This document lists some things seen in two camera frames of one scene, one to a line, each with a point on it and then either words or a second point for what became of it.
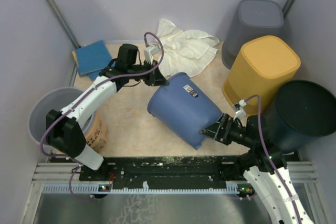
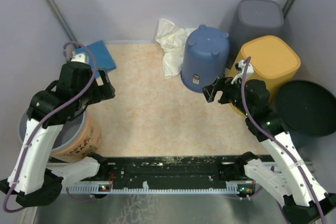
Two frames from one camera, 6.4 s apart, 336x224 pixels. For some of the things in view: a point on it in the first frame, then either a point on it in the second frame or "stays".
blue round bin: (182, 107) → (206, 57)
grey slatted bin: (252, 18) stays
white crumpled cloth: (185, 51) stays
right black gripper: (216, 131) → (223, 84)
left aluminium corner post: (55, 8) stays
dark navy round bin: (302, 109) stays
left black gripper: (156, 78) → (102, 92)
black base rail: (163, 171) stays
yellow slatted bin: (258, 71) stays
